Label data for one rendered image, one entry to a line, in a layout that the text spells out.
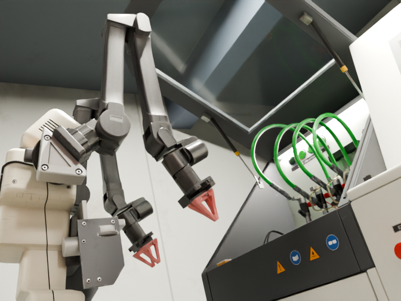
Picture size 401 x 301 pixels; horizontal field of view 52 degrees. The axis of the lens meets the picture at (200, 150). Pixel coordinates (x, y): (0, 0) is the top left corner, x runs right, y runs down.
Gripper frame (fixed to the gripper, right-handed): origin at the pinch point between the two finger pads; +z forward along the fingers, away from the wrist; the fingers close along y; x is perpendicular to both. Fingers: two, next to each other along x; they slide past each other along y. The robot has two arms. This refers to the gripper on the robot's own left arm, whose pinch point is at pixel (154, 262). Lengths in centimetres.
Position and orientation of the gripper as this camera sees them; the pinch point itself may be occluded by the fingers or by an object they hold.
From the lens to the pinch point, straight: 142.0
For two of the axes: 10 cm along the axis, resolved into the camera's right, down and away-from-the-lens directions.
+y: -4.4, 4.7, 7.7
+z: 5.9, 8.0, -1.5
